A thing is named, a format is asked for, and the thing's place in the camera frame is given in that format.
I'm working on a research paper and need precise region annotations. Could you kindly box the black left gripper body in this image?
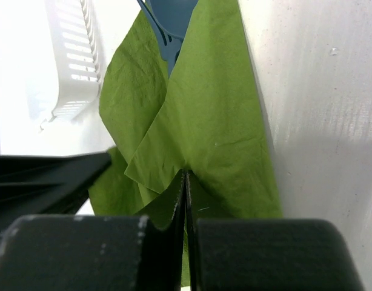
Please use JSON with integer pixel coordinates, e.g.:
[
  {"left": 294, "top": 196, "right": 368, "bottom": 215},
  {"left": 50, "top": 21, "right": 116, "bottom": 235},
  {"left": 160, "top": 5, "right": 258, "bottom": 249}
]
[{"left": 0, "top": 152, "right": 111, "bottom": 238}]

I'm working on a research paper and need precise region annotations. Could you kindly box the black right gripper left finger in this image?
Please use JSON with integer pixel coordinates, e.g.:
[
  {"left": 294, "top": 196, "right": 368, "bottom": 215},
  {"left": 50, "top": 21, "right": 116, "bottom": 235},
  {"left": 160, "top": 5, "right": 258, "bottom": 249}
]
[{"left": 0, "top": 172, "right": 185, "bottom": 290}]

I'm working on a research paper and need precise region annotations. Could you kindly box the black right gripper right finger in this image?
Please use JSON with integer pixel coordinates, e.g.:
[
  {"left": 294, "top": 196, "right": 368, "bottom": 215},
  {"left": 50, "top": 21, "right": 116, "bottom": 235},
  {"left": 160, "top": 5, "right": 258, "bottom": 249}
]
[{"left": 184, "top": 171, "right": 364, "bottom": 290}]

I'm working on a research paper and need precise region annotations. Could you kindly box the green paper napkin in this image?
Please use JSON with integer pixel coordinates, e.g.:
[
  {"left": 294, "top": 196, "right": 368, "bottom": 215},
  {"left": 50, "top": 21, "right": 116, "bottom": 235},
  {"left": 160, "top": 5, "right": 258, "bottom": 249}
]
[{"left": 88, "top": 0, "right": 284, "bottom": 287}]

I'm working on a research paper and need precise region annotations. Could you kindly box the dark blue plastic fork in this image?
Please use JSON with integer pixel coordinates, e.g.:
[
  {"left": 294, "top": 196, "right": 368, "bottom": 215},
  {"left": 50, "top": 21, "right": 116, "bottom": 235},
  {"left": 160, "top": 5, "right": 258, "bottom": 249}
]
[{"left": 137, "top": 0, "right": 182, "bottom": 76}]

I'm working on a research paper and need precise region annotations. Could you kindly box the dark blue plastic spoon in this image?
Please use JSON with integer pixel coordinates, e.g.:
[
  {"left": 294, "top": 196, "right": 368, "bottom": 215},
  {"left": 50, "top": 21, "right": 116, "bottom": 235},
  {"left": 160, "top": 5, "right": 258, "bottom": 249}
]
[{"left": 147, "top": 0, "right": 198, "bottom": 39}]

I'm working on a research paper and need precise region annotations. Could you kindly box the white slotted cutlery tray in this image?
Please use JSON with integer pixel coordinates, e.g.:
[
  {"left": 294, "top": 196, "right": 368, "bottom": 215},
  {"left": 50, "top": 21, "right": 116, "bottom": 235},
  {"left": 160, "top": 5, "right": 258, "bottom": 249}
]
[{"left": 39, "top": 1, "right": 101, "bottom": 130}]

